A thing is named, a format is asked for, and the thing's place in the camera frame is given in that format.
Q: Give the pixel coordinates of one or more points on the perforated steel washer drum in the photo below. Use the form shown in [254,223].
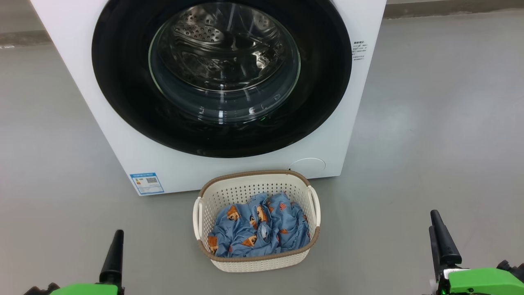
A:
[200,35]

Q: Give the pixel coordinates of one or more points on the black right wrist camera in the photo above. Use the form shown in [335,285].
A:
[511,270]

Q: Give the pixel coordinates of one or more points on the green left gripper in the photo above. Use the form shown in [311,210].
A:
[86,290]

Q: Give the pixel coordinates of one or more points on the white front-load washing machine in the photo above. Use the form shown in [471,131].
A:
[82,102]

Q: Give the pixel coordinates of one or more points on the cream perforated plastic laundry basket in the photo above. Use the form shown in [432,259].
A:
[245,262]

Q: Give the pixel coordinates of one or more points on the round white drain filter cover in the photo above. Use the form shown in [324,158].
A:
[307,167]

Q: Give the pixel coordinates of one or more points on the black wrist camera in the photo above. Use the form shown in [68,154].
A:
[511,270]
[41,290]

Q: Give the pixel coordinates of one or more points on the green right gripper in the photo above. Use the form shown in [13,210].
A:
[483,282]

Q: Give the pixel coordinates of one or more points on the blue energy label sticker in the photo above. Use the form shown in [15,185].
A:
[146,183]

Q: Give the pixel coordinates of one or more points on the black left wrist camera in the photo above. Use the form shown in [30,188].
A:
[41,290]

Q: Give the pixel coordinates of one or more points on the small printed text label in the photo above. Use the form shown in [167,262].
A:
[360,50]

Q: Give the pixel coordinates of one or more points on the black round glass washer door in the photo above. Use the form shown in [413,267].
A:
[123,82]

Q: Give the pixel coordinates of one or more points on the blue garment with cream lining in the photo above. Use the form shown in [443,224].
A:
[233,237]

